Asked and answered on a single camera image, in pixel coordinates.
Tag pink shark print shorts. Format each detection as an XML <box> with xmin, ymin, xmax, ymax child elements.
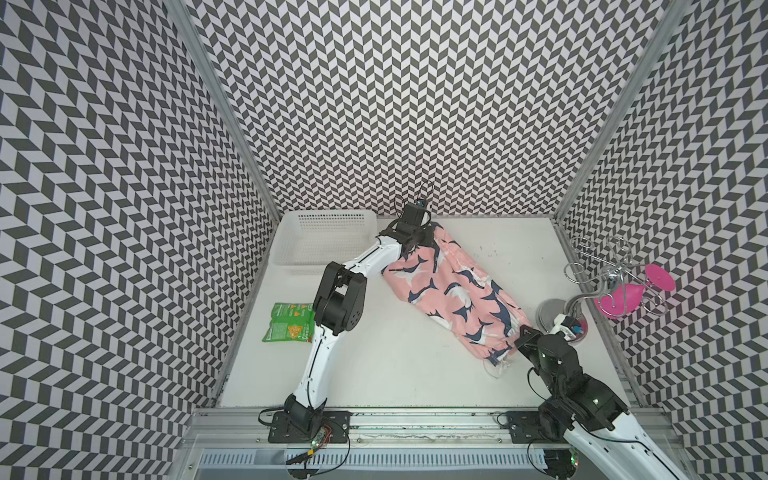
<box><xmin>381</xmin><ymin>222</ymin><xmax>532</xmax><ymax>379</ymax></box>

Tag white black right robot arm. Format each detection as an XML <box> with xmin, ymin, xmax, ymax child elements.
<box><xmin>515</xmin><ymin>326</ymin><xmax>688</xmax><ymax>479</ymax></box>

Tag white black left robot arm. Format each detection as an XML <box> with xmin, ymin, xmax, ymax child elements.
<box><xmin>283</xmin><ymin>197</ymin><xmax>434</xmax><ymax>437</ymax></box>

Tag white perforated plastic basket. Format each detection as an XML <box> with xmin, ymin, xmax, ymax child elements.
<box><xmin>268</xmin><ymin>210</ymin><xmax>378</xmax><ymax>273</ymax></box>

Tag green snack packet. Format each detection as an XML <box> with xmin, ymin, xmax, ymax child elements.
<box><xmin>262</xmin><ymin>303</ymin><xmax>315</xmax><ymax>343</ymax></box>

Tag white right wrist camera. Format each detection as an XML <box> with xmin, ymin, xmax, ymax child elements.
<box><xmin>549</xmin><ymin>314</ymin><xmax>588</xmax><ymax>343</ymax></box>

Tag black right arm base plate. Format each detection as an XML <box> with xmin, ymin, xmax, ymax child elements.
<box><xmin>502</xmin><ymin>410</ymin><xmax>566</xmax><ymax>445</ymax></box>

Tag chrome wire glass rack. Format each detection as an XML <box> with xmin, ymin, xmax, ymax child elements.
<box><xmin>535</xmin><ymin>236</ymin><xmax>655</xmax><ymax>334</ymax></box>

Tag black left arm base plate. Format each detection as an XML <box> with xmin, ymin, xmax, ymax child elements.
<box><xmin>268</xmin><ymin>410</ymin><xmax>352</xmax><ymax>445</ymax></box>

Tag aluminium left corner post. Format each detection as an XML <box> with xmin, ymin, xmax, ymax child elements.
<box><xmin>164</xmin><ymin>0</ymin><xmax>281</xmax><ymax>222</ymax></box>

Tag aluminium corner post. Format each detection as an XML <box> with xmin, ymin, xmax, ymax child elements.
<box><xmin>164</xmin><ymin>0</ymin><xmax>281</xmax><ymax>222</ymax></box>
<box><xmin>553</xmin><ymin>0</ymin><xmax>692</xmax><ymax>223</ymax></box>

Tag aluminium right corner post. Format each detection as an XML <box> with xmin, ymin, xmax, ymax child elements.
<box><xmin>553</xmin><ymin>0</ymin><xmax>692</xmax><ymax>223</ymax></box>

